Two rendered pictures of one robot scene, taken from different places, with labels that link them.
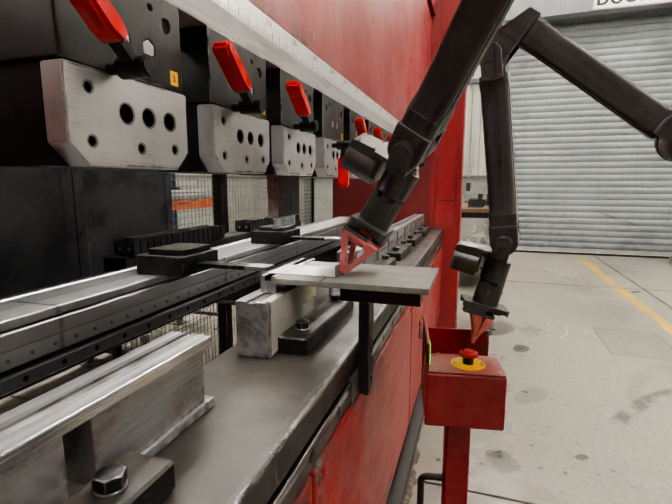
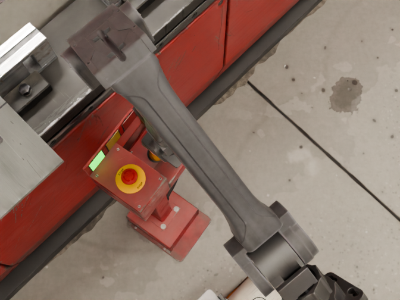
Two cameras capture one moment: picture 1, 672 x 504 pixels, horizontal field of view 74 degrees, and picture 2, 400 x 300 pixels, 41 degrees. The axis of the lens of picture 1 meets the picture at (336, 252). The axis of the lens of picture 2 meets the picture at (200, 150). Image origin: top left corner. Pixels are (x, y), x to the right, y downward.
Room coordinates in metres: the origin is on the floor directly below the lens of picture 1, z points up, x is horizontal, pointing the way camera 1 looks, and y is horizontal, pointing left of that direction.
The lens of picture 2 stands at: (0.70, -0.59, 2.03)
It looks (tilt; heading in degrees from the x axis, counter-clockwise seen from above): 73 degrees down; 29
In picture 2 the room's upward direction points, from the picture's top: 2 degrees counter-clockwise
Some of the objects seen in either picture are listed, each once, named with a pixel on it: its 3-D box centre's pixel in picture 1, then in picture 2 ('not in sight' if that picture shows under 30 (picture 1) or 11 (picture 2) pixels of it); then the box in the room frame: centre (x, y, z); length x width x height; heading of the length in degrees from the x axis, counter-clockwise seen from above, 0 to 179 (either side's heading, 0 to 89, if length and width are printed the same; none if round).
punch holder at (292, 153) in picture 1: (278, 128); not in sight; (0.81, 0.10, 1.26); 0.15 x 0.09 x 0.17; 163
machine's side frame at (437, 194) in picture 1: (397, 185); not in sight; (3.06, -0.42, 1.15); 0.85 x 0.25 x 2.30; 73
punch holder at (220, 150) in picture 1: (216, 111); not in sight; (0.62, 0.16, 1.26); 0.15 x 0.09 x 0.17; 163
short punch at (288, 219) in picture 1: (284, 201); not in sight; (0.84, 0.10, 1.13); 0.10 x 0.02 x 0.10; 163
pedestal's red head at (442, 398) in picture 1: (459, 367); (140, 164); (0.95, -0.28, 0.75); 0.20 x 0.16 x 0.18; 172
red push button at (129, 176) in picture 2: (468, 358); (130, 177); (0.90, -0.28, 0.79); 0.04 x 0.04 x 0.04
